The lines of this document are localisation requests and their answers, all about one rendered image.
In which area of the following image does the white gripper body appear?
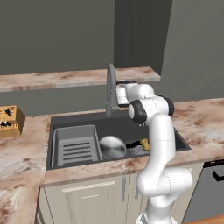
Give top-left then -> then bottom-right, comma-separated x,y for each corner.
115,80 -> 138,107

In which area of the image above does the grey sink tap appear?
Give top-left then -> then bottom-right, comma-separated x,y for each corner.
105,63 -> 121,118

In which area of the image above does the dark grey sink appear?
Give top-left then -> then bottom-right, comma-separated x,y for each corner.
45,110 -> 193,172

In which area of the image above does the yellow sponge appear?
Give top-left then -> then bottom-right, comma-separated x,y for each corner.
139,138 -> 151,152

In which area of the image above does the grey drying rack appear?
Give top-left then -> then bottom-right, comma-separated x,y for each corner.
51,124 -> 104,168

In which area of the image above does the wooden knife block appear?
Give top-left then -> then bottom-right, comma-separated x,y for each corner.
0,104 -> 26,139

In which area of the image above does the grey dishwasher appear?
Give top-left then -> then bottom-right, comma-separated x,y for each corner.
183,158 -> 224,224

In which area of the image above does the silver pan with black handle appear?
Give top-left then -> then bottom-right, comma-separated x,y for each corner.
98,135 -> 144,161

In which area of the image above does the grey cupboard door handle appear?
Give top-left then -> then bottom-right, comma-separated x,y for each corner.
121,174 -> 128,203
133,174 -> 141,201

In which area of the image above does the black dishwasher handle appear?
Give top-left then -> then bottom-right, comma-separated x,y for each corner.
212,170 -> 224,183

